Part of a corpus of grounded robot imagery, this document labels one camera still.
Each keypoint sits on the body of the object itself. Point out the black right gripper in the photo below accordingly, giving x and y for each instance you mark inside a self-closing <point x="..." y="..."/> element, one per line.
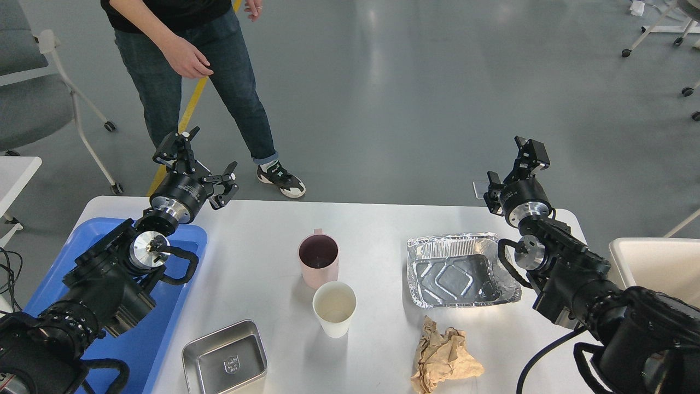
<point x="521" y="195"/>

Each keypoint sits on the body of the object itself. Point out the clear floor plate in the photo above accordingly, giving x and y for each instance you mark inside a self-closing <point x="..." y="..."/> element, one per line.
<point x="480" y="188"/>

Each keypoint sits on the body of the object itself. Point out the grey office chair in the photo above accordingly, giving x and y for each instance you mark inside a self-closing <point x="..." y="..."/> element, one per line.
<point x="38" y="97"/>

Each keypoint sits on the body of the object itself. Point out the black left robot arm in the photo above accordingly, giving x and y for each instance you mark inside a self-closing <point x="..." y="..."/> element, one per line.
<point x="109" y="289"/>

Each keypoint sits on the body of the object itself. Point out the small stainless steel tray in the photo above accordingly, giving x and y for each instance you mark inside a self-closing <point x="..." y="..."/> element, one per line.
<point x="225" y="360"/>

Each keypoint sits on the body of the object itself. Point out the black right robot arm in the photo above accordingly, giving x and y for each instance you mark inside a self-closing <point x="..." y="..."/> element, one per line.
<point x="648" y="341"/>

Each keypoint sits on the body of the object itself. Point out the white side table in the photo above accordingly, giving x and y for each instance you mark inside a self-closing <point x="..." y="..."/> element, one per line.
<point x="16" y="172"/>

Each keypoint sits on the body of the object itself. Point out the blue plastic tray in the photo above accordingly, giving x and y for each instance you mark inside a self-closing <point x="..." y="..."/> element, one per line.
<point x="144" y="347"/>

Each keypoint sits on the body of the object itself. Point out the crumpled brown paper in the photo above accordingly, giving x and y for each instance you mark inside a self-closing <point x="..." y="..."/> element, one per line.
<point x="441" y="357"/>

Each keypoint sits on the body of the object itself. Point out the white paper cup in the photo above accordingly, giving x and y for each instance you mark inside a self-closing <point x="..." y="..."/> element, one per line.
<point x="334" y="304"/>

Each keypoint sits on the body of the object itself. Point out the white plastic bin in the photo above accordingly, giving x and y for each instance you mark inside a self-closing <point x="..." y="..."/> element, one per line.
<point x="670" y="266"/>

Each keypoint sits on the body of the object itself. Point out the person in dark clothes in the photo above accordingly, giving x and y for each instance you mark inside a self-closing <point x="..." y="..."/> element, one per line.
<point x="162" y="42"/>

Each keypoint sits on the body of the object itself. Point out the pink ribbed mug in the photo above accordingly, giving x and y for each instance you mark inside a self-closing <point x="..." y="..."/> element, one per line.
<point x="318" y="255"/>

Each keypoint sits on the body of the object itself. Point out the aluminium foil tray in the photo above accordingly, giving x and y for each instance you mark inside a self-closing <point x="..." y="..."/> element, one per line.
<point x="459" y="271"/>

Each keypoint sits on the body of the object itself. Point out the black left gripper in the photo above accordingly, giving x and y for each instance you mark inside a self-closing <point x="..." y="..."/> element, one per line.
<point x="179" y="197"/>

